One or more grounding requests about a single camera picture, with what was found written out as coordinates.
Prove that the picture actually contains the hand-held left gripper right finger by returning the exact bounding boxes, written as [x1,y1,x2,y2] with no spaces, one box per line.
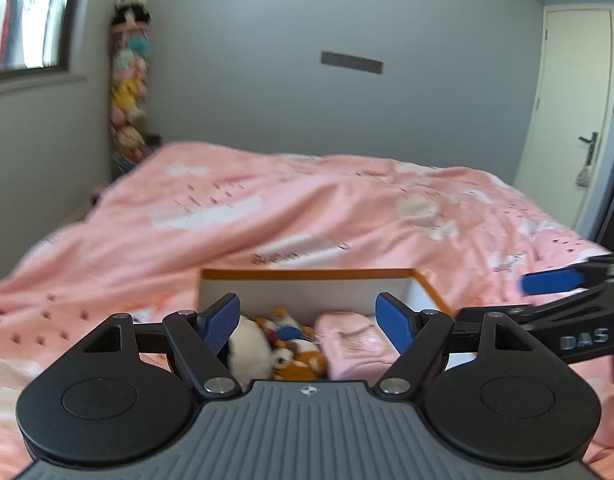
[375,292,538,397]

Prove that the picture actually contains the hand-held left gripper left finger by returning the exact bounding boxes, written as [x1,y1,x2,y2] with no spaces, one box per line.
[82,294,244,399]

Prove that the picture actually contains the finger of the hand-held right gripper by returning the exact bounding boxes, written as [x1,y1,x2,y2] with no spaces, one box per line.
[521,252,614,297]
[457,304,538,324]

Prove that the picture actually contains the pink cloth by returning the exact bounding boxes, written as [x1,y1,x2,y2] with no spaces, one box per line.
[314,311,401,382]

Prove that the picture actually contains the white cardboard box orange rim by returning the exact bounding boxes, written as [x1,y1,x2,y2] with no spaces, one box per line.
[199,268,456,361]

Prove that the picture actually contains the white plush toy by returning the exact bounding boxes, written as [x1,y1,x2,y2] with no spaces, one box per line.
[227,315,277,392]

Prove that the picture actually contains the duck plush toy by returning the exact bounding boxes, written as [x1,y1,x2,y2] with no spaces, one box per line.
[254,307,315,346]

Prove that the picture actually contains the brown plush toy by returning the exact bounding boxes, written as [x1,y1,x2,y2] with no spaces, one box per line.
[272,339,329,382]

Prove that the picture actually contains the pink cloud print blanket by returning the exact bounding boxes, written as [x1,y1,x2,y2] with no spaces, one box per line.
[0,141,614,480]

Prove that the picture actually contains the white door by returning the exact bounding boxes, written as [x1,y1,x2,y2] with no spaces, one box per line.
[512,4,614,237]

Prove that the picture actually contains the hanging net of plush toys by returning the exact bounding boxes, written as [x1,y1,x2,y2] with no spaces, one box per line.
[108,20,154,173]

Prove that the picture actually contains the panda plush toy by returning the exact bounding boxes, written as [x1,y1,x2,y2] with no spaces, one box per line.
[114,0,151,24]

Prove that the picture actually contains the window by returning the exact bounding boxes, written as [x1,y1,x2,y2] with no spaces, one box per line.
[0,0,96,87]

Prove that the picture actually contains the black door handle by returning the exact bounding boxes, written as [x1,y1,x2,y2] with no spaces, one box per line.
[578,131,600,167]

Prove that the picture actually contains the grey wall plate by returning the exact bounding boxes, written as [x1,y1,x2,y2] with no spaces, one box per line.
[320,50,385,75]

